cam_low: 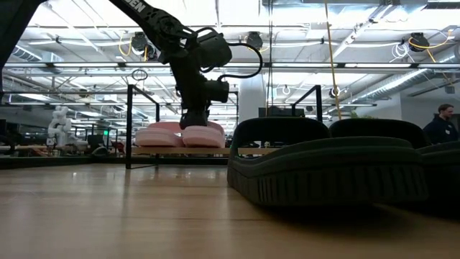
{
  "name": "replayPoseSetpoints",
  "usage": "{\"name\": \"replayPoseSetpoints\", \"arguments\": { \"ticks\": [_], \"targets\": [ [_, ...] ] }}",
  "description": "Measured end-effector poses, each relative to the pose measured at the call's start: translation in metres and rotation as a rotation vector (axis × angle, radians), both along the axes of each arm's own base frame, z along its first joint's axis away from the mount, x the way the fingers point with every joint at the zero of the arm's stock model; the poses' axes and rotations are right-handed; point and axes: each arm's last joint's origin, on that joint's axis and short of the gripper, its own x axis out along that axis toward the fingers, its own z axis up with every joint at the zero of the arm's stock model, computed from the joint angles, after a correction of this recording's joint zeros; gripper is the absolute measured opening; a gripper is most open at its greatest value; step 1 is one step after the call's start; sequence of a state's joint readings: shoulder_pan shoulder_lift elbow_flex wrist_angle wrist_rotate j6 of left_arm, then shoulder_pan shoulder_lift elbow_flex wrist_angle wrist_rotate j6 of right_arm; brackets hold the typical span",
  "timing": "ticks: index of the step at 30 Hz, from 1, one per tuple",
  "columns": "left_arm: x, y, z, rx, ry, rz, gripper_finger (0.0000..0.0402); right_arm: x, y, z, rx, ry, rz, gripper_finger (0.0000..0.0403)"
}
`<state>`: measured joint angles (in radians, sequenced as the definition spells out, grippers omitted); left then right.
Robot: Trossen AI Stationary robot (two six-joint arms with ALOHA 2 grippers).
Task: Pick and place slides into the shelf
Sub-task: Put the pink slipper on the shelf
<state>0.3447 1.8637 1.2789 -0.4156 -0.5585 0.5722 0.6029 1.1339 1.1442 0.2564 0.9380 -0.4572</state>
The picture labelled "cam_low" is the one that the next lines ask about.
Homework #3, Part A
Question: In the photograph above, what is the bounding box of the black metal wood shelf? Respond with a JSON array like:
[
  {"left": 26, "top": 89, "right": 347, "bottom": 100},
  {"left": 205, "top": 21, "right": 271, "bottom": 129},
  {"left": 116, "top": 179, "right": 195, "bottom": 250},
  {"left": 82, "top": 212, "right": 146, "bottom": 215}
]
[{"left": 124, "top": 84, "right": 323, "bottom": 170}]

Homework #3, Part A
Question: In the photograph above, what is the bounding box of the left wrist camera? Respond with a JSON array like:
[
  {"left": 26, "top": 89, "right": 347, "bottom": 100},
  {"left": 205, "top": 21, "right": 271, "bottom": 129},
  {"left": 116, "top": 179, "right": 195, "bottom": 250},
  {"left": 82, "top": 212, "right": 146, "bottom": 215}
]
[{"left": 206, "top": 79, "right": 231, "bottom": 104}]

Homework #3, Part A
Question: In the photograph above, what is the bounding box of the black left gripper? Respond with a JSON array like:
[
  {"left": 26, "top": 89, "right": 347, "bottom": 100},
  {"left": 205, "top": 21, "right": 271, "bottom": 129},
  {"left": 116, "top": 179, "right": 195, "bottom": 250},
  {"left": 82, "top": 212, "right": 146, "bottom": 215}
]
[{"left": 170, "top": 61, "right": 211, "bottom": 131}]

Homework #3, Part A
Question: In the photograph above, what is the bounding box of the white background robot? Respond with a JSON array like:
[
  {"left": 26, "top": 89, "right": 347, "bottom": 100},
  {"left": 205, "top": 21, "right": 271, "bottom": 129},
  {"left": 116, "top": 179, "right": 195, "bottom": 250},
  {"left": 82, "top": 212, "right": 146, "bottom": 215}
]
[{"left": 46, "top": 104, "right": 73, "bottom": 149}]

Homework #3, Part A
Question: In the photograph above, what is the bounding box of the black hanging cable loop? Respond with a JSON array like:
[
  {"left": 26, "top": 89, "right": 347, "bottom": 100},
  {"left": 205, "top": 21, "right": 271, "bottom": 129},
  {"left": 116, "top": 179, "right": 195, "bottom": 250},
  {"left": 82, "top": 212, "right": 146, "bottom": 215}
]
[{"left": 130, "top": 68, "right": 150, "bottom": 83}]

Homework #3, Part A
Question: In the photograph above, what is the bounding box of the black background monitor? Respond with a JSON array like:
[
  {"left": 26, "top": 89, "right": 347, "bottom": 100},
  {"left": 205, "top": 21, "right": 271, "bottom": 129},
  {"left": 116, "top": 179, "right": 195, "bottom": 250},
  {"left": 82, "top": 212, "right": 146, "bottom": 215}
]
[{"left": 258, "top": 106, "right": 306, "bottom": 119}]

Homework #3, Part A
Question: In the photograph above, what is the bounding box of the black ceiling cable reel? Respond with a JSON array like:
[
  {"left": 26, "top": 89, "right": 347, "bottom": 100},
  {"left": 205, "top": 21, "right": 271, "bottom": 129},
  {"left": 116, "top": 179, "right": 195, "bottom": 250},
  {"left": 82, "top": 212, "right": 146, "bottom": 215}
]
[
  {"left": 244, "top": 31, "right": 265, "bottom": 53},
  {"left": 408, "top": 32, "right": 431, "bottom": 53},
  {"left": 130, "top": 31, "right": 159, "bottom": 63}
]

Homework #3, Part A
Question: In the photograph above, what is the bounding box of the black rubber slide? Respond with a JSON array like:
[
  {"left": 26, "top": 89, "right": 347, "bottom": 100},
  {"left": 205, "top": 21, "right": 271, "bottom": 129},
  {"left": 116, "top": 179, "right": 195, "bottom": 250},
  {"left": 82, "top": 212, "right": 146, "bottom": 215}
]
[
  {"left": 329, "top": 118, "right": 460, "bottom": 201},
  {"left": 226, "top": 117, "right": 431, "bottom": 206}
]

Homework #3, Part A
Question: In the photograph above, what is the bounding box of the long ceiling light rail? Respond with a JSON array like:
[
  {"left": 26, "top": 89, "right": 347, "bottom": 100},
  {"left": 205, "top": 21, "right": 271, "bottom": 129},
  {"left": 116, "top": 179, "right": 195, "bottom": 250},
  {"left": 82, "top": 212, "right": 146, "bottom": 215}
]
[{"left": 3, "top": 61, "right": 460, "bottom": 71}]

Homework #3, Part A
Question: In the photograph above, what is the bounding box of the person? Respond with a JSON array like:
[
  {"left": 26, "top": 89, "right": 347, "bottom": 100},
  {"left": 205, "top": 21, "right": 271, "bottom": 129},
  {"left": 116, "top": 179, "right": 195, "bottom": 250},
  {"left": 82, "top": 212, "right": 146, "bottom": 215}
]
[{"left": 423, "top": 103, "right": 460, "bottom": 145}]

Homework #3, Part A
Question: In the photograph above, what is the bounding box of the black left wrist camera cable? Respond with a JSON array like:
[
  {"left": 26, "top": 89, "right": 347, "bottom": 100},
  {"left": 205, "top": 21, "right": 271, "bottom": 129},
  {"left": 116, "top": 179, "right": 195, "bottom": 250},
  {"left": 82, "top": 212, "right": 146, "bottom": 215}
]
[{"left": 216, "top": 42, "right": 265, "bottom": 81}]

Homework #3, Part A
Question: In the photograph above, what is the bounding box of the yellow hanging cable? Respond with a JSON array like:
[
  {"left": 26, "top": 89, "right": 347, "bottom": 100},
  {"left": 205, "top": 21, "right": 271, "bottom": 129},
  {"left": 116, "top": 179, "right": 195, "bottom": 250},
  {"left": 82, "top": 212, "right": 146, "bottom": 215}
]
[{"left": 323, "top": 0, "right": 343, "bottom": 122}]

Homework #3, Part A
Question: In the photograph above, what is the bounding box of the black coiled hanging cable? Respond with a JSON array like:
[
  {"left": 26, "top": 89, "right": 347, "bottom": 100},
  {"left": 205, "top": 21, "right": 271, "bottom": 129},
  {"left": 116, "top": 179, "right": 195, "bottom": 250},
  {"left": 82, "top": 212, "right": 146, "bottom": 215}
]
[{"left": 266, "top": 0, "right": 274, "bottom": 118}]

